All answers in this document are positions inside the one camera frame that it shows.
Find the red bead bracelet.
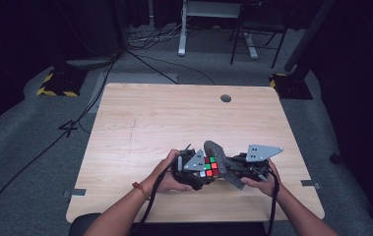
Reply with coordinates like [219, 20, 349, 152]
[131, 181, 152, 202]

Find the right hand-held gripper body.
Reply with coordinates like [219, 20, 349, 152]
[236, 144, 284, 183]

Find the small black floor caster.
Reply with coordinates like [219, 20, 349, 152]
[329, 150, 343, 165]

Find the person's right hand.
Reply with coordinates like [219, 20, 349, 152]
[240, 159, 282, 198]

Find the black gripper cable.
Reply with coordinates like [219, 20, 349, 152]
[131, 156, 180, 236]
[265, 166, 280, 236]

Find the bundle of floor cables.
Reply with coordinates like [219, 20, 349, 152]
[127, 23, 189, 51]

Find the grey tape marker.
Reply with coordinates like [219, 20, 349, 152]
[62, 188, 88, 199]
[300, 179, 323, 191]

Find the black hazard-striped stand base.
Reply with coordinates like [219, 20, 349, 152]
[35, 66, 89, 98]
[269, 72, 314, 100]

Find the thin black floor cable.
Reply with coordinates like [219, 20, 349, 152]
[125, 48, 217, 87]

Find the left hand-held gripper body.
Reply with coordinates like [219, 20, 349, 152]
[171, 147, 209, 192]

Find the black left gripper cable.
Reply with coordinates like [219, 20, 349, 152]
[131, 156, 180, 236]

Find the multicoloured puzzle cube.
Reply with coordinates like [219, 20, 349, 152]
[199, 155, 220, 179]

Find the long black floor cable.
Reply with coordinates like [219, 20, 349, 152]
[0, 53, 120, 235]

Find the black slanted stand post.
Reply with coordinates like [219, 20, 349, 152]
[283, 0, 337, 74]

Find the black chair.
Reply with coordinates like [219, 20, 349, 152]
[229, 0, 288, 70]

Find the grey cloth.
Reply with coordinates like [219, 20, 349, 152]
[203, 140, 246, 191]

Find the black stool seat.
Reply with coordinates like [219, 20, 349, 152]
[68, 212, 103, 236]

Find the white desk frame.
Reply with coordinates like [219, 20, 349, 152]
[177, 0, 259, 60]

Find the person's dark clothing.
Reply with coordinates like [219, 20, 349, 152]
[130, 221, 270, 236]

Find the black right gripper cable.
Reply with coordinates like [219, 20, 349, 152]
[265, 166, 280, 236]

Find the person's left hand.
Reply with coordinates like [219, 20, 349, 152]
[147, 148, 194, 194]

